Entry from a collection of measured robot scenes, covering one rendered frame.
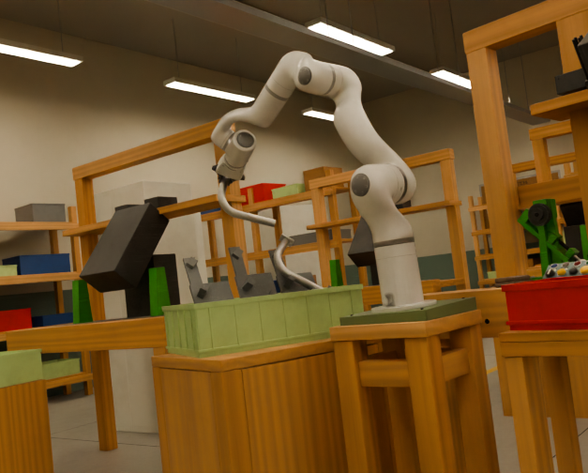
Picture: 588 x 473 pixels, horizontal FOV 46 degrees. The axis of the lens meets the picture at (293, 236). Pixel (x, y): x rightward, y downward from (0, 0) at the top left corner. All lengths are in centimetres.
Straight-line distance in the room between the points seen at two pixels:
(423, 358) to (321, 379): 51
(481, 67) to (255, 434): 172
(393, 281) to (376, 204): 22
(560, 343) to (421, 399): 38
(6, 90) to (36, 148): 76
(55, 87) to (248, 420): 776
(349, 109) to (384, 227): 38
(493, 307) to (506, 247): 68
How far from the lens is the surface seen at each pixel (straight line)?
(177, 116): 1071
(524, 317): 186
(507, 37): 294
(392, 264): 197
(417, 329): 183
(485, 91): 295
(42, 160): 911
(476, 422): 208
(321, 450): 227
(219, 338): 221
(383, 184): 193
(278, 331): 228
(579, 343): 176
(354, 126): 206
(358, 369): 198
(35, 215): 825
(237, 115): 237
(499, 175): 288
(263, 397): 213
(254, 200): 828
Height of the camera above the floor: 98
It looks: 4 degrees up
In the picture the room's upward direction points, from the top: 7 degrees counter-clockwise
